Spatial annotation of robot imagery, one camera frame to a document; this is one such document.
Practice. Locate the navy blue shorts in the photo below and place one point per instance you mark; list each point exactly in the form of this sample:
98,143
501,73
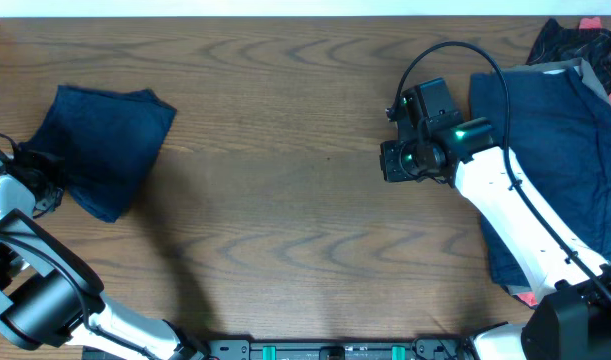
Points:
108,142

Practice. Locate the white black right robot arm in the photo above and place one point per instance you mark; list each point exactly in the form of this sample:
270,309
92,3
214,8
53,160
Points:
570,282

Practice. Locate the dark blue clothes pile shorts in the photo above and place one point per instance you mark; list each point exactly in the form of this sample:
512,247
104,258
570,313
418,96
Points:
560,132

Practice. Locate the black patterned garment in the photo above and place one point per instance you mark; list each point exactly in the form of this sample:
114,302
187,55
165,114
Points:
555,43

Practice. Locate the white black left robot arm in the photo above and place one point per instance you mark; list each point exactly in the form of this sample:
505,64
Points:
49,296

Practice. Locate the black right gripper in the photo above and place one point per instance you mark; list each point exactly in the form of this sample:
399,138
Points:
391,165

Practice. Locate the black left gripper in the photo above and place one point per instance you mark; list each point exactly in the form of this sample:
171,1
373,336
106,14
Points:
55,167

